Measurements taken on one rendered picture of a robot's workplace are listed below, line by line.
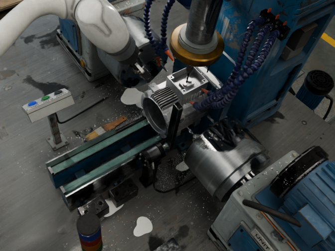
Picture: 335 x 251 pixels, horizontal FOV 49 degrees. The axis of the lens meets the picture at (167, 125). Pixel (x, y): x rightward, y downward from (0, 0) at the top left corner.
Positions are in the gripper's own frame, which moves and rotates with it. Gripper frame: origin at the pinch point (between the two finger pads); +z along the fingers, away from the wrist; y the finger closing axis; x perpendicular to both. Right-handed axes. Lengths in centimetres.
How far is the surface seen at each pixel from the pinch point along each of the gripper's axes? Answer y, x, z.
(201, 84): -10.4, -12.9, 12.6
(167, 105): -8.7, 1.4, 10.7
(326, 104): -23, -75, 131
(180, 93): -9.4, -5.0, 9.3
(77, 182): -10.9, 43.8, 6.3
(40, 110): 13.5, 36.3, -6.5
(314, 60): 27, -118, 205
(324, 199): -67, -14, -9
